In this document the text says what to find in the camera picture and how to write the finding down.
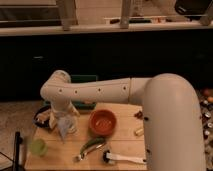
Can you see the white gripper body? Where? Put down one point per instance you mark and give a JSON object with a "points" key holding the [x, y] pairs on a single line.
{"points": [[70, 112]]}

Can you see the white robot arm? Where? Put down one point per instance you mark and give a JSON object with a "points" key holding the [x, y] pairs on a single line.
{"points": [[172, 115]]}

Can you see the green paper cup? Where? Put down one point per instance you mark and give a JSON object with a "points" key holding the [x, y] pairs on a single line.
{"points": [[38, 147]]}

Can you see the black round plate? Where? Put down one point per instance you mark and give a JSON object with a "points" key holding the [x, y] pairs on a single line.
{"points": [[43, 118]]}

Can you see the orange bowl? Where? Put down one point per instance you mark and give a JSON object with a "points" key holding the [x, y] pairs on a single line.
{"points": [[102, 122]]}

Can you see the black stand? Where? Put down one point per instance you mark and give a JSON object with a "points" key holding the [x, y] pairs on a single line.
{"points": [[14, 161]]}

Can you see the small dark object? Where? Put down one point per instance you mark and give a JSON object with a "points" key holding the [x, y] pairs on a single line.
{"points": [[139, 115]]}

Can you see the small cream cylinder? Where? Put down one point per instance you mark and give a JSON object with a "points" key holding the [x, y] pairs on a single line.
{"points": [[139, 132]]}

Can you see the white handled brush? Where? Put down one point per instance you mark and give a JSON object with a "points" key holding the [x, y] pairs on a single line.
{"points": [[109, 157]]}

